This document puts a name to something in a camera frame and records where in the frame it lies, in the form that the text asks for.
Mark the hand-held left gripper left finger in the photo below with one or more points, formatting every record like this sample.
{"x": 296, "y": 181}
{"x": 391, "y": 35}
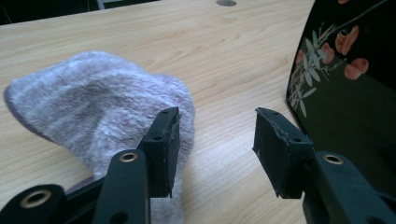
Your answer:
{"x": 158, "y": 155}

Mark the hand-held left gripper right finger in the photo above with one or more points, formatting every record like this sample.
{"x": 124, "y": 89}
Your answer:
{"x": 286, "y": 155}

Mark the purple striped cloth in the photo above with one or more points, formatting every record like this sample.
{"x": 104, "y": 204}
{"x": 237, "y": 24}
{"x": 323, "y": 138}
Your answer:
{"x": 93, "y": 102}

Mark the black floral plate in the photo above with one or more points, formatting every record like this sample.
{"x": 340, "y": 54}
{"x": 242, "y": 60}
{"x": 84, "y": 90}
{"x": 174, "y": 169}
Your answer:
{"x": 348, "y": 93}

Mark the grey round table grommet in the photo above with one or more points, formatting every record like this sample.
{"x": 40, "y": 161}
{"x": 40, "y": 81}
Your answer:
{"x": 226, "y": 2}

